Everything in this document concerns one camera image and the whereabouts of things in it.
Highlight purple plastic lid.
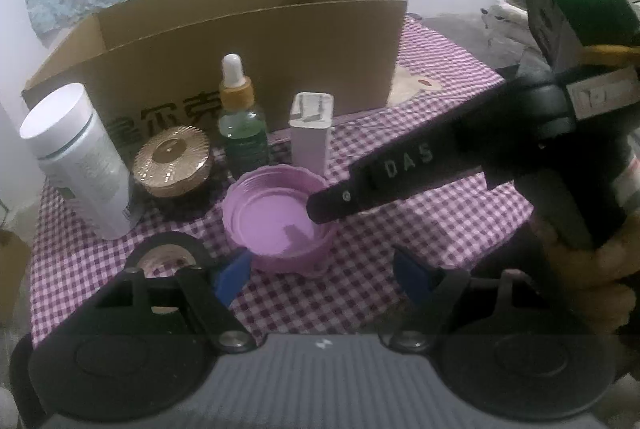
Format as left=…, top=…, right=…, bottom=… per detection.
left=221, top=164, right=337, bottom=279

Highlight white plastic bottle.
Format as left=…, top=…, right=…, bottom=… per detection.
left=18, top=82, right=138, bottom=239

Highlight right hand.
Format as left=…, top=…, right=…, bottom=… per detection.
left=529, top=212, right=639, bottom=336

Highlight purple checkered tablecloth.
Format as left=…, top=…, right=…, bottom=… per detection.
left=30, top=18, right=532, bottom=341

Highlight black tape roll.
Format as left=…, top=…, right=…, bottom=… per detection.
left=118, top=232, right=215, bottom=319

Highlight white power adapter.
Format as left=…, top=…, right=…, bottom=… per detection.
left=288, top=92, right=334, bottom=177

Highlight gold ribbed jar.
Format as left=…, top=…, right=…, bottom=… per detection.
left=132, top=126, right=213, bottom=198

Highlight green dropper bottle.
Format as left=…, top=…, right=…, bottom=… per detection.
left=218, top=53, right=270, bottom=179

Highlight brown cardboard box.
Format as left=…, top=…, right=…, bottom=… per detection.
left=20, top=0, right=409, bottom=146

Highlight small cardboard piece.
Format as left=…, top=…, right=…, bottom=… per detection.
left=0, top=229, right=32, bottom=327

